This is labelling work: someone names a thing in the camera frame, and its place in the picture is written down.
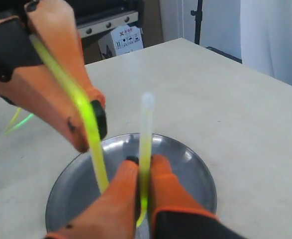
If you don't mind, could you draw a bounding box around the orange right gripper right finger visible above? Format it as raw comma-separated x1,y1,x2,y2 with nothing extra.
149,154,242,239

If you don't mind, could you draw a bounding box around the white cardboard box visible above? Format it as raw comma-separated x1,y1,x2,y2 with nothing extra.
98,25,144,59

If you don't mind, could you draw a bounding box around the white backdrop cloth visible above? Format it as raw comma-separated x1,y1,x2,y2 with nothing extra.
240,0,292,85

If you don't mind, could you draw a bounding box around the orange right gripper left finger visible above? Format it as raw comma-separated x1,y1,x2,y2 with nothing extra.
45,156,139,239

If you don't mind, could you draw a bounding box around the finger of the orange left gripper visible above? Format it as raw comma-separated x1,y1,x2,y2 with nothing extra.
0,10,89,152
24,0,107,139

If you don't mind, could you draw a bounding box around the metal rail with knobs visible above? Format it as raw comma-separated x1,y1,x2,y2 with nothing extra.
77,0,145,38

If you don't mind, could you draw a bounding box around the round stainless steel plate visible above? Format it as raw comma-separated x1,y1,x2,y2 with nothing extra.
45,133,217,232

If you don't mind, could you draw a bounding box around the yellow glow stick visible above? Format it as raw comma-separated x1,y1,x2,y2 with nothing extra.
30,35,155,227

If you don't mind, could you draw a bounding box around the black tripod stand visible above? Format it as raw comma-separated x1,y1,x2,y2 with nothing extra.
190,0,203,45

